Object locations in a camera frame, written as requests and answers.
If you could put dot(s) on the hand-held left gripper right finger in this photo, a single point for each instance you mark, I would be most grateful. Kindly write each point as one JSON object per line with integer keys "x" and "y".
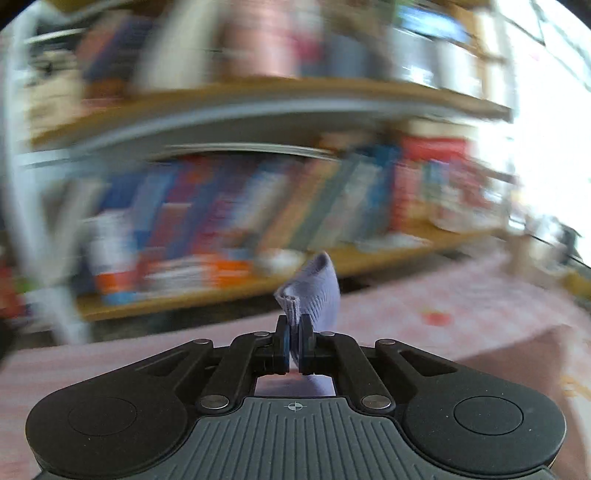
{"x": 302, "y": 345}

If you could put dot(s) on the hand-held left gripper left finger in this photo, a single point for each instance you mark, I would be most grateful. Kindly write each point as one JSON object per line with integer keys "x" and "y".
{"x": 286, "y": 345}

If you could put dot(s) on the lavender ribbed garment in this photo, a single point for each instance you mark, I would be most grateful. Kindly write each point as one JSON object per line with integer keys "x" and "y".
{"x": 315, "y": 295}

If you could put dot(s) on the pink checkered printed mat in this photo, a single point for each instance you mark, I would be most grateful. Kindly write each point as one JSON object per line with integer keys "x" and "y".
{"x": 415, "y": 295}

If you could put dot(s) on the row of colourful books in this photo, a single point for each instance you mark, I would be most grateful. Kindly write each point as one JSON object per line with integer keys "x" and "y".
{"x": 258, "y": 212}

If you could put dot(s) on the wooden bookshelf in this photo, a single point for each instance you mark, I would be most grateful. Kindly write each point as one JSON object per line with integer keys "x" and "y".
{"x": 277, "y": 90}

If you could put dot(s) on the white metal frame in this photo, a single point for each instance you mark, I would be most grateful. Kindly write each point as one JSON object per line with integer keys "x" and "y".
{"x": 32, "y": 221}

